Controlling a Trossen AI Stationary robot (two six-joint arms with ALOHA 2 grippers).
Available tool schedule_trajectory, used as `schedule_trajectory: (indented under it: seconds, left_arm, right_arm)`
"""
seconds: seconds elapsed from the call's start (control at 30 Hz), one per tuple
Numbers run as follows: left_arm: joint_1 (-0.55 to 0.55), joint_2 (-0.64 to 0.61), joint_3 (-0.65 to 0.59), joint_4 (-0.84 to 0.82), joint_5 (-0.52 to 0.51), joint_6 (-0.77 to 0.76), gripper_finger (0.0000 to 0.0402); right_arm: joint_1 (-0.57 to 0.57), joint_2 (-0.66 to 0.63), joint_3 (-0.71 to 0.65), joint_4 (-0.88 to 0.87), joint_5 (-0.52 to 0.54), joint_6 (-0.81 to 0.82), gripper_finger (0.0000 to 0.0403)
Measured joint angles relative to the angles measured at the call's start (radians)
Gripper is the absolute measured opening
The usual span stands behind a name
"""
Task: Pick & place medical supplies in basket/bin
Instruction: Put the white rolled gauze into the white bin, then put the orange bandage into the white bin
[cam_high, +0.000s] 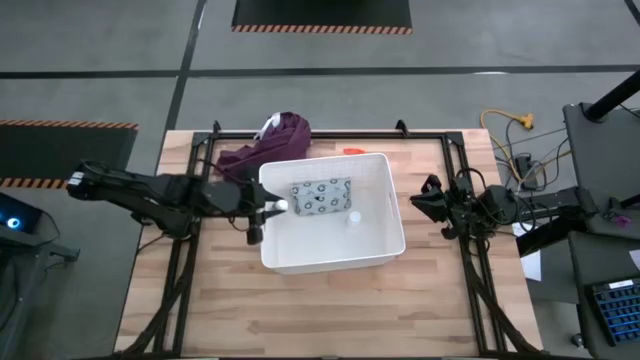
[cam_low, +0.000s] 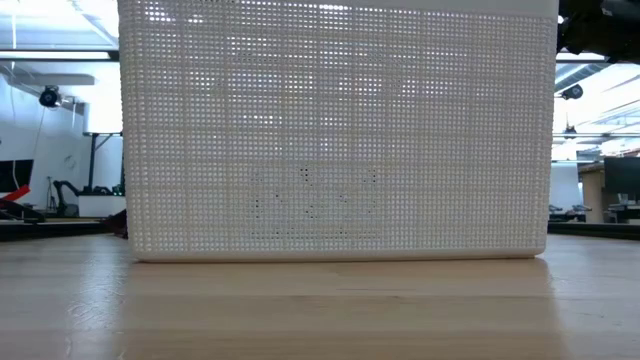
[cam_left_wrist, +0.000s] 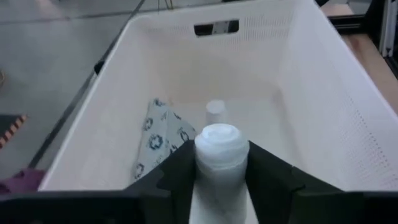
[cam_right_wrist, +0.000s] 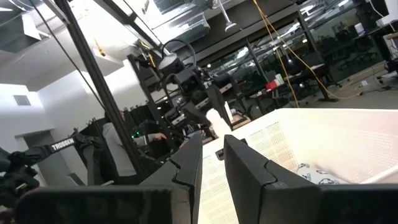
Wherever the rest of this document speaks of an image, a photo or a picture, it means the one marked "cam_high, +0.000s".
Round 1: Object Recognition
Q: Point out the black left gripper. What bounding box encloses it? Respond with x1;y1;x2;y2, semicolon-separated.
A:
202;178;287;221

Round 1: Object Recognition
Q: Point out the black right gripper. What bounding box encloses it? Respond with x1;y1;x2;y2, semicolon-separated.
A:
409;173;476;239

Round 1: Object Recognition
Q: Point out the white plastic basket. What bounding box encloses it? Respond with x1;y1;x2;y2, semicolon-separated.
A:
258;152;407;275

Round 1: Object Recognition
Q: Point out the grey patterned pouch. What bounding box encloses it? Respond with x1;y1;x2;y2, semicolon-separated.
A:
290;177;353;217

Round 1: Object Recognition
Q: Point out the purple cloth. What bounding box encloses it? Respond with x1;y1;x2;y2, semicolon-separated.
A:
214;111;313;184

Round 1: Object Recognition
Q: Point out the black power strip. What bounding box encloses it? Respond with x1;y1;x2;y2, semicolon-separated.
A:
514;154;539;191

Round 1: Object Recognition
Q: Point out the white paper sheet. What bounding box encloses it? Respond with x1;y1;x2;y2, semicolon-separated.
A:
519;249;543;282

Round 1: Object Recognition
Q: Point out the grey side table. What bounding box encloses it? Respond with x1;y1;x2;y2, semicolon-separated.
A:
562;102;640;236

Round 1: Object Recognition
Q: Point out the black hazard-striped floor mat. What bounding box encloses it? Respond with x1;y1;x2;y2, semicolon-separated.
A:
230;0;414;36
0;118;140;190

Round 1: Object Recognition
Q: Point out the black pole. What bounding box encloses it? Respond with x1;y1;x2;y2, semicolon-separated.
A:
583;69;640;123

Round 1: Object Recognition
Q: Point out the blue key panel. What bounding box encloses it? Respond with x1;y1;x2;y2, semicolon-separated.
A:
589;278;640;347

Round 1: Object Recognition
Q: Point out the device with blue light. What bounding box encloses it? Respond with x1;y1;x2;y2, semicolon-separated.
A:
0;192;44;236

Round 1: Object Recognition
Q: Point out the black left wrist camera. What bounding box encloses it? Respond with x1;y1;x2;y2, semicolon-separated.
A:
245;212;266;246

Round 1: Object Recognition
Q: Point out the white strap on cloth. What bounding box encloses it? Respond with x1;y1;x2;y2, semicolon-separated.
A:
253;112;282;141

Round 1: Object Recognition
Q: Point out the black metal table frame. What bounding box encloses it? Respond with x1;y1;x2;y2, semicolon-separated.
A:
117;119;546;360

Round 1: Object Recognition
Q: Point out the yellow extension cable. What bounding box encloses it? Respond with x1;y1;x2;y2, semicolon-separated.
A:
479;108;536;174

